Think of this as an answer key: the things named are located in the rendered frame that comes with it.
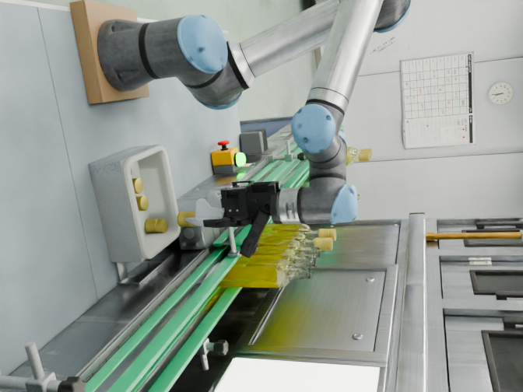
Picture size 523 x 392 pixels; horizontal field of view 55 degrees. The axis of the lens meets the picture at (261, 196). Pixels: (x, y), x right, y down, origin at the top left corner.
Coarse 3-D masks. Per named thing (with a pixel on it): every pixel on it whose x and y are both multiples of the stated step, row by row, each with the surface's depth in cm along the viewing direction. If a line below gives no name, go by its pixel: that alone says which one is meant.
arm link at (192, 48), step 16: (192, 16) 100; (208, 16) 101; (160, 32) 99; (176, 32) 98; (192, 32) 97; (208, 32) 100; (160, 48) 99; (176, 48) 98; (192, 48) 98; (208, 48) 99; (224, 48) 106; (160, 64) 101; (176, 64) 100; (192, 64) 100; (208, 64) 100; (224, 64) 105; (192, 80) 106; (208, 80) 107
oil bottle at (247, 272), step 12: (240, 264) 120; (252, 264) 119; (264, 264) 119; (276, 264) 118; (288, 264) 118; (228, 276) 121; (240, 276) 120; (252, 276) 119; (264, 276) 118; (276, 276) 117; (288, 276) 117
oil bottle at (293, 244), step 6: (264, 240) 133; (270, 240) 132; (276, 240) 132; (282, 240) 131; (288, 240) 131; (294, 240) 130; (258, 246) 130; (264, 246) 129; (270, 246) 129; (276, 246) 128; (282, 246) 128; (288, 246) 127; (294, 246) 127; (300, 246) 129
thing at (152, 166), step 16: (128, 160) 101; (144, 160) 116; (160, 160) 116; (128, 176) 101; (144, 176) 118; (160, 176) 117; (128, 192) 101; (144, 192) 119; (160, 192) 118; (160, 208) 119; (176, 208) 119; (144, 224) 118; (176, 224) 120; (144, 240) 105; (160, 240) 114; (144, 256) 106
